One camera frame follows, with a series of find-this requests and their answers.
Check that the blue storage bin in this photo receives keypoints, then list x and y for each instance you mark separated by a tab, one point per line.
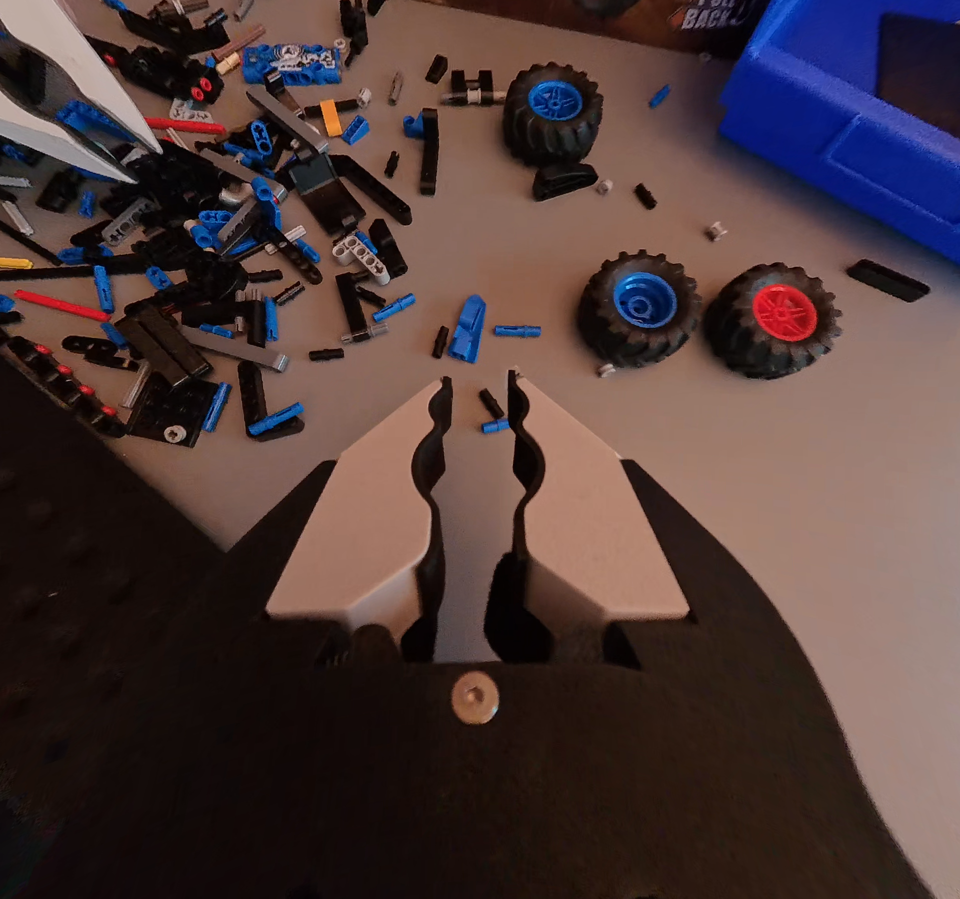
818	104

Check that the pile of toy building pieces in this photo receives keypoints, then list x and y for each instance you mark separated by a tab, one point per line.
428	149

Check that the black toy wheel red rim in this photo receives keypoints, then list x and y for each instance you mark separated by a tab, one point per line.
780	314

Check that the orange toy brick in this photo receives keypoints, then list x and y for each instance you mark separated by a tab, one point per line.
332	119

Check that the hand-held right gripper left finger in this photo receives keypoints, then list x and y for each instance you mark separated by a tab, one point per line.
360	539

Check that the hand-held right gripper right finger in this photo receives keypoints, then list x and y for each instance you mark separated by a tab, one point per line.
600	539

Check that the black toy wheel blue rim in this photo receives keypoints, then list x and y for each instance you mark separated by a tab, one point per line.
552	107
642	304

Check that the blue printed toy panel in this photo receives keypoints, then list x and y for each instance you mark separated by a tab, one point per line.
293	62

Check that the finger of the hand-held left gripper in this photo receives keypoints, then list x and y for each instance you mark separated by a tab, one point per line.
45	142
53	22

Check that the grey desk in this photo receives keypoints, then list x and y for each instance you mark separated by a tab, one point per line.
720	539

